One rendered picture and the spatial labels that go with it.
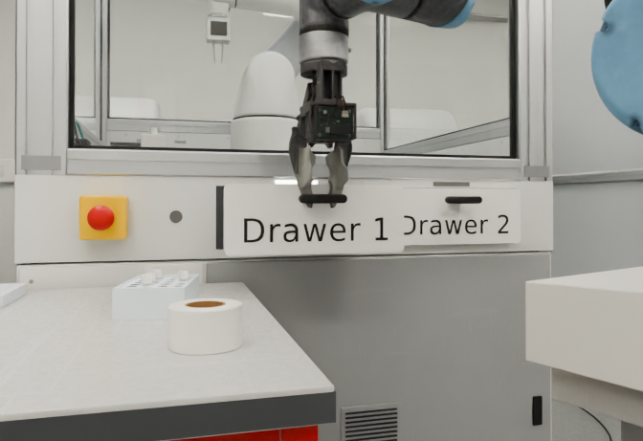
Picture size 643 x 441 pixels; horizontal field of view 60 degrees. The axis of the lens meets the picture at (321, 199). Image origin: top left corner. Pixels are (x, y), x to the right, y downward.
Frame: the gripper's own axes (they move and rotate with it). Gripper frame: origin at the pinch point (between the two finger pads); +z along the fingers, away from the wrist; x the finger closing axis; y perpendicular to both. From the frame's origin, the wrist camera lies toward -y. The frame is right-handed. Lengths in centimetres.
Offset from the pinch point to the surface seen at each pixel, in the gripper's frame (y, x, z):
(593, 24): -135, 167, -83
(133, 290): 14.2, -26.4, 10.9
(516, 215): -15.4, 44.9, 3.1
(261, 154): -17.0, -6.5, -8.2
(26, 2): -18, -45, -32
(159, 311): 14.7, -23.5, 13.4
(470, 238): -15.4, 34.6, 7.5
